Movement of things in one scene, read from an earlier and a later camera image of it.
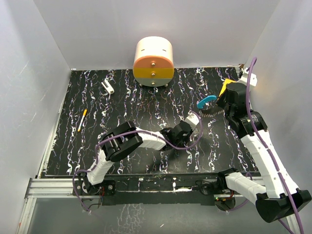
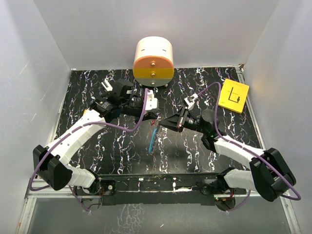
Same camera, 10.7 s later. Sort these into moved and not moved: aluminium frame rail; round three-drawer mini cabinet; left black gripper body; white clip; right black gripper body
Moved: left black gripper body; right black gripper body
Not moved: round three-drawer mini cabinet; white clip; aluminium frame rail
